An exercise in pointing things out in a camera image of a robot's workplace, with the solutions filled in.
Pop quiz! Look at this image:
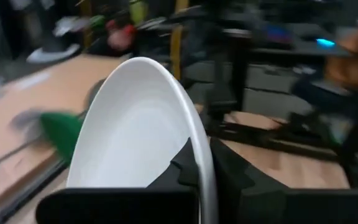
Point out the person's hand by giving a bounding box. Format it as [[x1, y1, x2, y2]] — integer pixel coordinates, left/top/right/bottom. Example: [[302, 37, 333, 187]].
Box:
[[324, 24, 358, 90]]

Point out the yellow post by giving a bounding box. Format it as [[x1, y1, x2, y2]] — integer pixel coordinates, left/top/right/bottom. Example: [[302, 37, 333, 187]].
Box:
[[169, 0, 190, 81]]

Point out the white plate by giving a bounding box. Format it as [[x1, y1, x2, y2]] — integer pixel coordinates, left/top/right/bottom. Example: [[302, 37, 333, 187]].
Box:
[[66, 56, 219, 224]]

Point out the green plate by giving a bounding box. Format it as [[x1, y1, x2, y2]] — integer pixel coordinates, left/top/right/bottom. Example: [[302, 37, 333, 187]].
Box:
[[40, 111, 84, 166]]

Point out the blue light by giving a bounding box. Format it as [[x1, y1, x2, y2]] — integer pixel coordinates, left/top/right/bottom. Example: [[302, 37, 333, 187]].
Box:
[[315, 37, 336, 49]]

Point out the red object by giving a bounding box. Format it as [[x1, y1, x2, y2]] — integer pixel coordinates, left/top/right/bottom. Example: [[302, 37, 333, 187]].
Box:
[[106, 21, 137, 51]]

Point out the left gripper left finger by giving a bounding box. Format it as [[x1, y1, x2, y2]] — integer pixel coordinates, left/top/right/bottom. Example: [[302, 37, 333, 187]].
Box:
[[35, 138, 200, 224]]

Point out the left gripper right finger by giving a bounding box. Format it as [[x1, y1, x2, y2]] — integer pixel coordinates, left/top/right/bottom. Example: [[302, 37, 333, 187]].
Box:
[[209, 138, 358, 224]]

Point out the white curved object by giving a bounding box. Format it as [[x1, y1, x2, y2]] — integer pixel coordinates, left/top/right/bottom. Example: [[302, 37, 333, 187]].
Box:
[[26, 43, 81, 65]]

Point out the black table frame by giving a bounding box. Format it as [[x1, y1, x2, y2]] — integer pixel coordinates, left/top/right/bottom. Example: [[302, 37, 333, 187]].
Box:
[[203, 27, 358, 190]]

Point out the yellow-green bottle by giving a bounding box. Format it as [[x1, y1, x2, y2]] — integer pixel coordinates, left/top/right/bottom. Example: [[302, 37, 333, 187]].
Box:
[[128, 0, 149, 25]]

